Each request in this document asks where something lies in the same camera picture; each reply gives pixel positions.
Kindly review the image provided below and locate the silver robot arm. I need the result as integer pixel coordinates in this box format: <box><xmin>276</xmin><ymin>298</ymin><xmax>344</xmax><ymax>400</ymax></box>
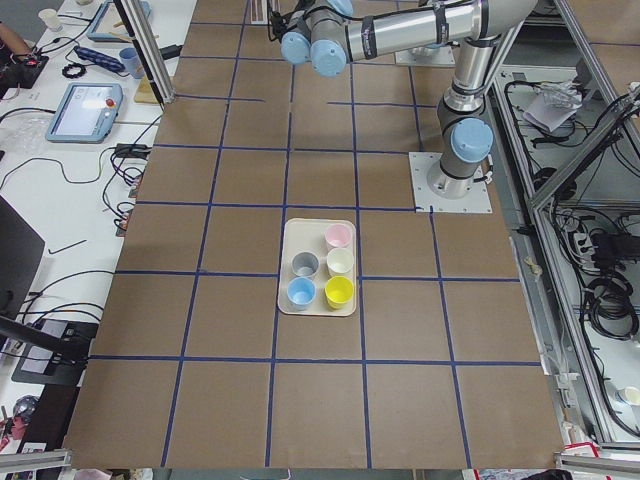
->
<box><xmin>268</xmin><ymin>1</ymin><xmax>536</xmax><ymax>193</ymax></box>

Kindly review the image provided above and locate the pink plastic cup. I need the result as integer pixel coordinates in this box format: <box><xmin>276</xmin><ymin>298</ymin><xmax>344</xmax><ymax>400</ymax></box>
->
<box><xmin>324</xmin><ymin>223</ymin><xmax>353</xmax><ymax>250</ymax></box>

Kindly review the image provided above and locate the white plastic cup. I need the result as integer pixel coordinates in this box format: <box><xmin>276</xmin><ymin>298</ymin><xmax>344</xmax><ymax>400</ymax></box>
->
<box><xmin>326</xmin><ymin>248</ymin><xmax>355</xmax><ymax>278</ymax></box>

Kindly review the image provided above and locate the grey plastic cup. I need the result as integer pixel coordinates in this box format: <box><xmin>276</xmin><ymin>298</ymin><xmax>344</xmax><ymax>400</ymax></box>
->
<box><xmin>291</xmin><ymin>251</ymin><xmax>320</xmax><ymax>279</ymax></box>

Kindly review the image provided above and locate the yellow plastic cup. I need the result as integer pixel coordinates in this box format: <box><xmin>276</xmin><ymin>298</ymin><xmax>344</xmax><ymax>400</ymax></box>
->
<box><xmin>324</xmin><ymin>276</ymin><xmax>355</xmax><ymax>310</ymax></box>

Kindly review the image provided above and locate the blue plastic cup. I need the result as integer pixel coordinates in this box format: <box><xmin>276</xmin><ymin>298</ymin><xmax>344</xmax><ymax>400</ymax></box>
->
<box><xmin>286</xmin><ymin>277</ymin><xmax>316</xmax><ymax>311</ymax></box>

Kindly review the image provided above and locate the white paper cup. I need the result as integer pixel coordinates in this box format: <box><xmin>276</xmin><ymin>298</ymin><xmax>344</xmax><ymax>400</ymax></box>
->
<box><xmin>38</xmin><ymin>8</ymin><xmax>63</xmax><ymax>32</ymax></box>

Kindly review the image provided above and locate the cream plastic tray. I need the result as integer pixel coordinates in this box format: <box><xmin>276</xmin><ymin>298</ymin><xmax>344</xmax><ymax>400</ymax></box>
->
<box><xmin>278</xmin><ymin>218</ymin><xmax>357</xmax><ymax>317</ymax></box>

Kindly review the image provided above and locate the wooden board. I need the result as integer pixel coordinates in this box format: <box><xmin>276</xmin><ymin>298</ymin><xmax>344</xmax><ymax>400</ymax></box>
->
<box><xmin>133</xmin><ymin>76</ymin><xmax>164</xmax><ymax>105</ymax></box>

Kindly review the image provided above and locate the black allen key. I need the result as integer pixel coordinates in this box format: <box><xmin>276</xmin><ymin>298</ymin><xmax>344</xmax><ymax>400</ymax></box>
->
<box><xmin>47</xmin><ymin>239</ymin><xmax>87</xmax><ymax>255</ymax></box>

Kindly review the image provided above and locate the blue mug on desk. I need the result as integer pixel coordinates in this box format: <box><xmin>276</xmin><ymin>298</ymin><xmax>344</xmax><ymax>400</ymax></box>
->
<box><xmin>119</xmin><ymin>47</ymin><xmax>144</xmax><ymax>80</ymax></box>

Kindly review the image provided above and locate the near teach pendant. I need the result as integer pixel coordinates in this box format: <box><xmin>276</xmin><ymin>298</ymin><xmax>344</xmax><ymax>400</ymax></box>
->
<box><xmin>45</xmin><ymin>82</ymin><xmax>123</xmax><ymax>144</ymax></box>

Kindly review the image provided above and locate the teach pendant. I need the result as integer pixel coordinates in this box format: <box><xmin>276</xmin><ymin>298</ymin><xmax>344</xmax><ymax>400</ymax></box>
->
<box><xmin>87</xmin><ymin>1</ymin><xmax>131</xmax><ymax>43</ymax></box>
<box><xmin>45</xmin><ymin>82</ymin><xmax>123</xmax><ymax>144</ymax></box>

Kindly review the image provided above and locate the crumpled white paper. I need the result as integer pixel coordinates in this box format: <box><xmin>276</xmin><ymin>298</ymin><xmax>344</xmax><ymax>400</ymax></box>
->
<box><xmin>523</xmin><ymin>81</ymin><xmax>582</xmax><ymax>133</ymax></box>

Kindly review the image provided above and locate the black monitor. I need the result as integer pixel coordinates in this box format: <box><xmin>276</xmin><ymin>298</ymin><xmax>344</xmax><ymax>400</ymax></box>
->
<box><xmin>0</xmin><ymin>198</ymin><xmax>45</xmax><ymax>319</ymax></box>

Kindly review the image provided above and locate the far teach pendant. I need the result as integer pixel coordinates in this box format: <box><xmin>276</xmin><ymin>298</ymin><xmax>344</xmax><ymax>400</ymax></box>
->
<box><xmin>87</xmin><ymin>1</ymin><xmax>131</xmax><ymax>43</ymax></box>

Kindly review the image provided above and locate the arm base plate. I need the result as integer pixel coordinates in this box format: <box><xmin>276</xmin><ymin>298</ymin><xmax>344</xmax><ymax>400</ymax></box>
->
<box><xmin>408</xmin><ymin>152</ymin><xmax>492</xmax><ymax>214</ymax></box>
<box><xmin>394</xmin><ymin>46</ymin><xmax>455</xmax><ymax>68</ymax></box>

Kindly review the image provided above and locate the white wire rack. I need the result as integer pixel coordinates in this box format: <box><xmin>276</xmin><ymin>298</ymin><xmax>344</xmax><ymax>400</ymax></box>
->
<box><xmin>250</xmin><ymin>0</ymin><xmax>272</xmax><ymax>25</ymax></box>

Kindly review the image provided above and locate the aluminium frame post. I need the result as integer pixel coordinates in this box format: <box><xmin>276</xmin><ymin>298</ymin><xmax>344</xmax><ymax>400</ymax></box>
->
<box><xmin>114</xmin><ymin>0</ymin><xmax>175</xmax><ymax>107</ymax></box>

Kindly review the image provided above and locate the black ring part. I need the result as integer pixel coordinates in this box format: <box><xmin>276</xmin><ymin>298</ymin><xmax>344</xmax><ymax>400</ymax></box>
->
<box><xmin>61</xmin><ymin>62</ymin><xmax>87</xmax><ymax>79</ymax></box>

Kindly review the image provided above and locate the paper cup under frame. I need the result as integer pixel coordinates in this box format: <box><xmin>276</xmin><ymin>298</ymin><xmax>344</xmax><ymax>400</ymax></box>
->
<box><xmin>616</xmin><ymin>386</ymin><xmax>640</xmax><ymax>406</ymax></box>

